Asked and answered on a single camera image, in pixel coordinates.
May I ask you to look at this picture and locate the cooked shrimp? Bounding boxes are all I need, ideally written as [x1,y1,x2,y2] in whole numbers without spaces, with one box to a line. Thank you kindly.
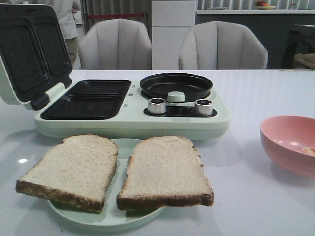
[302,147,315,156]

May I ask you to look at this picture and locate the breakfast maker hinged lid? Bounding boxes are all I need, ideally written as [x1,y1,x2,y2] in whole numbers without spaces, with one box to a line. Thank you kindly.
[0,4,72,111]

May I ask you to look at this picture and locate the dark kitchen counter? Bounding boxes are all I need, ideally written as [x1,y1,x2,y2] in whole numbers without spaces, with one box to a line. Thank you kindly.
[196,9,315,69]

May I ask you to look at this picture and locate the right silver control knob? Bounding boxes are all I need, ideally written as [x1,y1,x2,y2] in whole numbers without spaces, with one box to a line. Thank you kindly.
[194,99,213,116]

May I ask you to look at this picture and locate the grey upholstered chair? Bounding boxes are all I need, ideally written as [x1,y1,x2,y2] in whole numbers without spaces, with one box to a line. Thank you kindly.
[179,21,268,70]
[78,19,152,70]

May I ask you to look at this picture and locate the fruit bowl on counter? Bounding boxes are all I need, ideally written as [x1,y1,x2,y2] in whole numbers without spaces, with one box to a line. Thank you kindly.
[253,0,276,10]

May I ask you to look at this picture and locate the beige cushion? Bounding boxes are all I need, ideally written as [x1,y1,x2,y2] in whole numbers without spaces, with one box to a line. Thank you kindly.
[294,53,315,69]

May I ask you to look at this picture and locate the mint green breakfast maker base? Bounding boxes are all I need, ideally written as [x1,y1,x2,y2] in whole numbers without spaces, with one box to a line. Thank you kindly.
[34,80,230,140]

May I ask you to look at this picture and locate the silver control knob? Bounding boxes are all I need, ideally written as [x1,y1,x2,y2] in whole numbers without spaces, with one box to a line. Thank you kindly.
[148,98,166,115]
[194,99,213,116]

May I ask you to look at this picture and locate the white refrigerator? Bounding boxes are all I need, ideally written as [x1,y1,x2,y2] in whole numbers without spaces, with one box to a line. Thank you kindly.
[151,0,197,70]

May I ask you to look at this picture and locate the bread slice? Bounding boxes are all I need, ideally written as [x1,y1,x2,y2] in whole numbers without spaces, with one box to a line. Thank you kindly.
[117,136,214,210]
[15,135,119,213]

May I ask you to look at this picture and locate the black round frying pan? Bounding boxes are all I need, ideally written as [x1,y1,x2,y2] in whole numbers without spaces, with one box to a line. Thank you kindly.
[140,73,213,102]

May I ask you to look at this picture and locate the left grey upholstered chair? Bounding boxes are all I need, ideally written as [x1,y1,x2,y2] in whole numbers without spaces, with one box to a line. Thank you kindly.
[78,19,152,70]

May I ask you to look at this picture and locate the pink bowl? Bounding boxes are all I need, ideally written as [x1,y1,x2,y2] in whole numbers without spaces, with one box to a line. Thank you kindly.
[260,116,315,178]

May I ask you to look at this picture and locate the mint green round plate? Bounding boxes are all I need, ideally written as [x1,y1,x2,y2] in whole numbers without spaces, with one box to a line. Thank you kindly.
[48,138,164,232]

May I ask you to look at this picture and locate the person in white coat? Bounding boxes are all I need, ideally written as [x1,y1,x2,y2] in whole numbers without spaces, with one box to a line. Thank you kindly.
[52,0,81,66]

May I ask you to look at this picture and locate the left silver control knob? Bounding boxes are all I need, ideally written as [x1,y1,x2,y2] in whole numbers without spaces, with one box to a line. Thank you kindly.
[148,98,166,115]

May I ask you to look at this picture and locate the right grey upholstered chair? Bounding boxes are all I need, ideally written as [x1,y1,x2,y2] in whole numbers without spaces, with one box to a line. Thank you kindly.
[179,21,268,70]

